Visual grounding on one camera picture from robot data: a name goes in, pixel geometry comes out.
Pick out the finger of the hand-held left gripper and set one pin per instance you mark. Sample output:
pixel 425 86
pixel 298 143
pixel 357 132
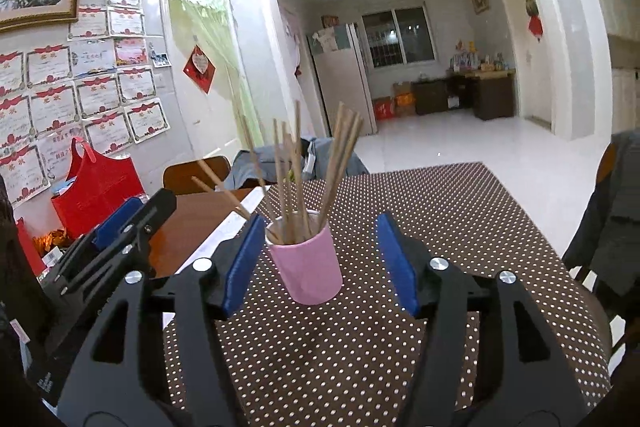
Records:
pixel 160 207
pixel 117 223

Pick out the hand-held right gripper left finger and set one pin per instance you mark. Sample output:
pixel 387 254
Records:
pixel 242 267

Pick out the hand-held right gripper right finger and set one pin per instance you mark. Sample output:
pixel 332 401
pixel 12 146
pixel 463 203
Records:
pixel 397 267

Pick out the pink cup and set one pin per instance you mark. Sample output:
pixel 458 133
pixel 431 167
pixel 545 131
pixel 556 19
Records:
pixel 310 267

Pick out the bunch of wooden chopsticks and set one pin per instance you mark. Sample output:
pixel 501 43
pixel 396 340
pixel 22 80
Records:
pixel 336 167

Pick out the red gift bag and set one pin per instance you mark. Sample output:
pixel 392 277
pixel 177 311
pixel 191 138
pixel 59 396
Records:
pixel 100 192

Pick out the wooden chair back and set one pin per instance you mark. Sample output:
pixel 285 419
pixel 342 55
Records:
pixel 185 177

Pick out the wooden chair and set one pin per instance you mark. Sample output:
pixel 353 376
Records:
pixel 606 164
pixel 185 177

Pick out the shiny snack packets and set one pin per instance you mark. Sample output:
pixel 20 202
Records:
pixel 55 242

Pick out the brown dotted table mat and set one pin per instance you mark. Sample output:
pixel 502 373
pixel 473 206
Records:
pixel 450 217

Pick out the small red bag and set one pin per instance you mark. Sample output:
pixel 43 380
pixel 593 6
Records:
pixel 30 252

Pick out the grey jacket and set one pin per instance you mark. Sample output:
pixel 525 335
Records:
pixel 350 166

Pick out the red box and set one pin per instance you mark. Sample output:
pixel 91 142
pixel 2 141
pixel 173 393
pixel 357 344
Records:
pixel 384 110

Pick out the green curtain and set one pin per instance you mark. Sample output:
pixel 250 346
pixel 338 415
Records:
pixel 220 57

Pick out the orange box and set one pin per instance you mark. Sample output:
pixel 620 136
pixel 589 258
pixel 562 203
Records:
pixel 405 104

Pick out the cardboard box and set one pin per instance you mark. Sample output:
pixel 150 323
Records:
pixel 401 88

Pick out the silver refrigerator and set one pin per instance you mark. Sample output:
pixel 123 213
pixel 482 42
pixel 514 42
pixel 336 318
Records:
pixel 340 92

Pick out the dark wooden desk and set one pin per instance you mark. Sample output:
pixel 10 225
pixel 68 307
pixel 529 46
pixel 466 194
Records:
pixel 492 97

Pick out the group of bottles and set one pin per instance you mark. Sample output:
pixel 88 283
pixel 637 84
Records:
pixel 475 59

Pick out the white door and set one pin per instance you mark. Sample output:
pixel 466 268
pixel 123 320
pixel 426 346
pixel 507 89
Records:
pixel 525 82

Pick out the dark jacket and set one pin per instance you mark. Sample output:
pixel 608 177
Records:
pixel 615 207

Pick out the window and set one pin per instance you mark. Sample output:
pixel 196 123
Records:
pixel 397 37

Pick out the small red picture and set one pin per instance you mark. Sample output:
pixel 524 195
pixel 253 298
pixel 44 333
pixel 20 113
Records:
pixel 330 21

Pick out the red hanging door decoration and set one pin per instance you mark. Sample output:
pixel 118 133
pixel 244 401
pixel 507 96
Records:
pixel 535 27

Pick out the white cabinet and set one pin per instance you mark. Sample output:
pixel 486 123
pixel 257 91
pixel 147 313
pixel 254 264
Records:
pixel 620 7

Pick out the wall of award certificates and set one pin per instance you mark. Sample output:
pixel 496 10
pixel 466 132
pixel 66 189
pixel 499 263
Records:
pixel 55 107

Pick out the red diamond wall decoration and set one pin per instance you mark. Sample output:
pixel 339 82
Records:
pixel 199 69

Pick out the small wall photo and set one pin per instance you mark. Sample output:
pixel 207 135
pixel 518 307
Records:
pixel 159 58

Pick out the pink wall hanging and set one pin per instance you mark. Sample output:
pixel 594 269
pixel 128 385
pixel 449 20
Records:
pixel 292 37

